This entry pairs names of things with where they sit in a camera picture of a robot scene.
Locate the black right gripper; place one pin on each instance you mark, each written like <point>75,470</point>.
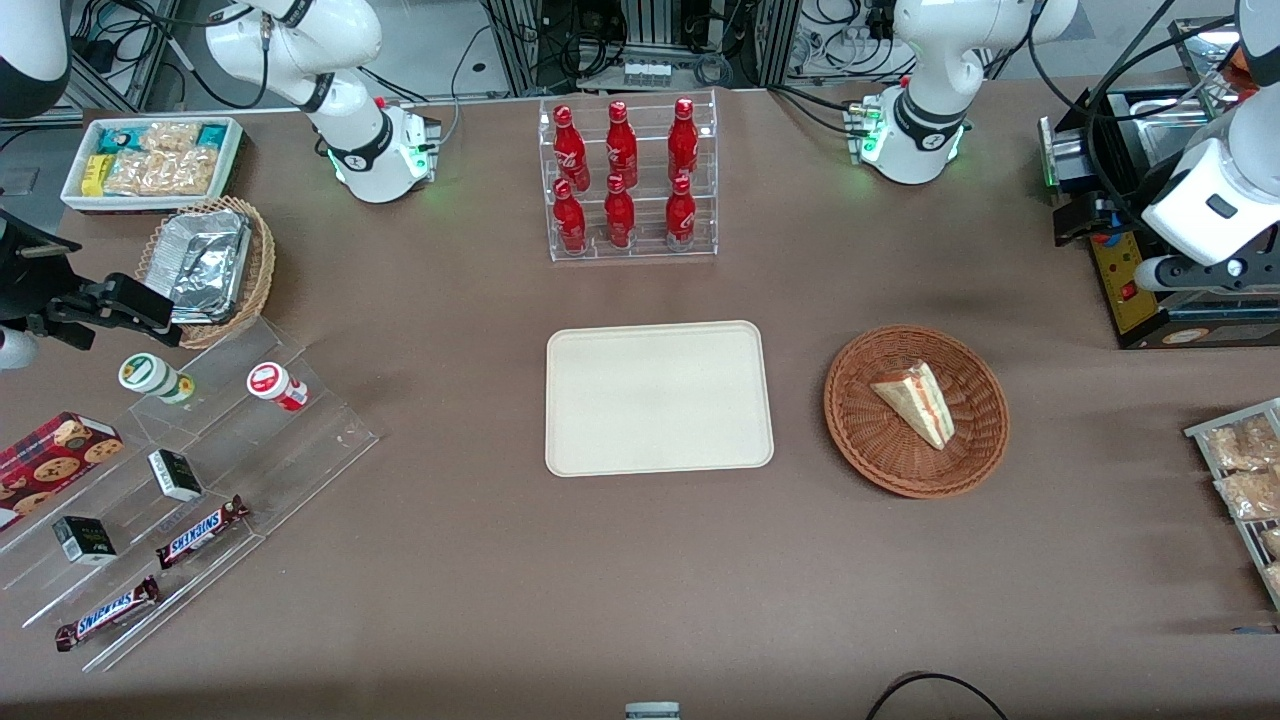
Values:
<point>22,280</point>

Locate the triangle sandwich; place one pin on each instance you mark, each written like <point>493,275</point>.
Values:
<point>920,402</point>

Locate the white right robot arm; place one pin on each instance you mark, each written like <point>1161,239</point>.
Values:
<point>300,50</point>

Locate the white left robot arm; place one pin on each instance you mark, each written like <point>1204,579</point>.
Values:
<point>935,60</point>

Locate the light oval wicker basket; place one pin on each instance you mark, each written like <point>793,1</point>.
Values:
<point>258,270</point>

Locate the beige plastic tray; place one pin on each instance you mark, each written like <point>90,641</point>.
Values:
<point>660,398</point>

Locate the round brown wicker basket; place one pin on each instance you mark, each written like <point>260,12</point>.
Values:
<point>880,440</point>

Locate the green lid snack cup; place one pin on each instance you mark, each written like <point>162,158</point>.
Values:
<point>150,375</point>

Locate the aluminium foil container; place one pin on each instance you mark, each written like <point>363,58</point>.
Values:
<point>205,262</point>

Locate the yellow snack packet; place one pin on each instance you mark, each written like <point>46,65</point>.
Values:
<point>95,175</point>

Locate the clear rice cracker bag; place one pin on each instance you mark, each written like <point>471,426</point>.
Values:
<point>165,172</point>
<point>170,136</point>

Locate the red cookie box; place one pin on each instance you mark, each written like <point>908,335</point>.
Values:
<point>55,462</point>

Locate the teal snack packet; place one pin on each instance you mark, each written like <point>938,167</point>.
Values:
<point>120,140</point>
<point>212,135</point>

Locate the small black box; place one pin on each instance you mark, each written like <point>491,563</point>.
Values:
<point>175,475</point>
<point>85,540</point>

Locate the red lid snack cup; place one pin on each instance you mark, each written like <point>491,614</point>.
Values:
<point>275,385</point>

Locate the white rectangular snack bin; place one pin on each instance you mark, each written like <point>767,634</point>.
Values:
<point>232,160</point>

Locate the clear acrylic stepped display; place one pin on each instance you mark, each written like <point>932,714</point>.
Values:
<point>250,470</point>

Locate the snickers chocolate bar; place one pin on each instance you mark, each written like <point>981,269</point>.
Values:
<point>105,613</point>
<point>200,532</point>

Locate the red cola bottle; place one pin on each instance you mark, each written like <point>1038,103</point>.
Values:
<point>681,214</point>
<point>683,138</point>
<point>570,218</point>
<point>621,142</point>
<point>569,145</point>
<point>619,214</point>

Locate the clear acrylic bottle rack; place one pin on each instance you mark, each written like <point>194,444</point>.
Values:
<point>630,250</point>

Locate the white power strip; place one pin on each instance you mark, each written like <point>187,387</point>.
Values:
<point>648,72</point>

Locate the small grey object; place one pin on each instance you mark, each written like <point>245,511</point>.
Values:
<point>652,711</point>

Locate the black yellow counter appliance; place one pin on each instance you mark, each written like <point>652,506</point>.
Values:
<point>1125,280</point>

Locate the clear bag of snacks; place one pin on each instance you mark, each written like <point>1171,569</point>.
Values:
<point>1240,445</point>
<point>1250,495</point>

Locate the aluminium profile frame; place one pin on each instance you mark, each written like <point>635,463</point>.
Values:
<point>650,25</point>

